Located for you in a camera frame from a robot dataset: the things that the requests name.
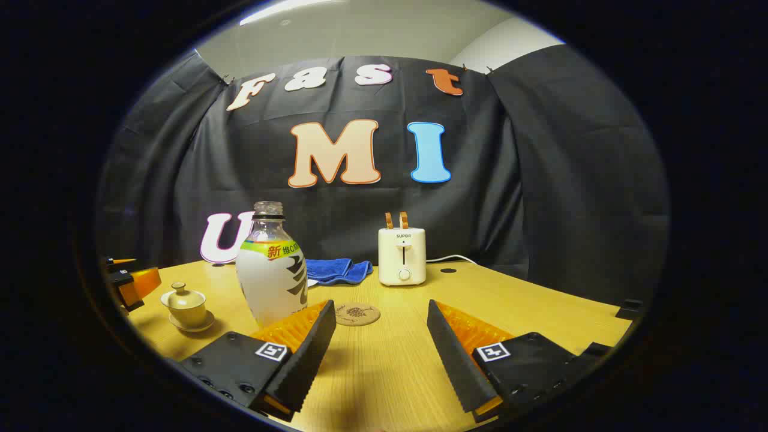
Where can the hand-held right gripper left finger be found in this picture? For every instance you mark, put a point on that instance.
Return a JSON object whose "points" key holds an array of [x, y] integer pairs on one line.
{"points": [[312, 354]]}

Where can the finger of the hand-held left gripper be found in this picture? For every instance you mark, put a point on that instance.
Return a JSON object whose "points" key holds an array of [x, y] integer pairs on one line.
{"points": [[111, 263], [141, 282]]}

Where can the cream teacup lid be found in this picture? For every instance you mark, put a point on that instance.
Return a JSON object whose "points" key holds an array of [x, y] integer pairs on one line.
{"points": [[182, 297]]}

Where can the blue folded towel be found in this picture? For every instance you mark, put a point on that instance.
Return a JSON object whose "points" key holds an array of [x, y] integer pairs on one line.
{"points": [[336, 270]]}

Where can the cream toaster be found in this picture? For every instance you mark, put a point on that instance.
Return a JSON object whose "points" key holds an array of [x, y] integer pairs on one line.
{"points": [[402, 258]]}

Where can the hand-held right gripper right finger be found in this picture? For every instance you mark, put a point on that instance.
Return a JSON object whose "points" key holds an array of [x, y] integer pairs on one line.
{"points": [[450, 360]]}

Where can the round brown coaster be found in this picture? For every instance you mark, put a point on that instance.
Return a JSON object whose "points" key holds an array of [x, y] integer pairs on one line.
{"points": [[357, 314]]}

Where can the cream teacup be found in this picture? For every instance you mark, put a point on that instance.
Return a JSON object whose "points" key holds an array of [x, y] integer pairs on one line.
{"points": [[189, 317]]}

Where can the black table edge clamp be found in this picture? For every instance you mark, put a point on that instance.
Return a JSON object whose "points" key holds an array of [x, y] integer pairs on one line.
{"points": [[630, 309]]}

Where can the black backdrop cloth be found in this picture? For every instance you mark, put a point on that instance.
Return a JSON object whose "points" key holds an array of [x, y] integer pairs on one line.
{"points": [[510, 180]]}

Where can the toast bread slice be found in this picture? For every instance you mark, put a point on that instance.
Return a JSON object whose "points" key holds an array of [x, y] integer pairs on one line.
{"points": [[389, 221], [404, 219]]}

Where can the cream saucer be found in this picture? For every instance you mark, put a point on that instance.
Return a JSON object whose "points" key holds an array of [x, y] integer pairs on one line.
{"points": [[207, 325]]}

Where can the clear water bottle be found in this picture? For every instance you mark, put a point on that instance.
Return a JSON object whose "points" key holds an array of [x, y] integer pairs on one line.
{"points": [[270, 288]]}

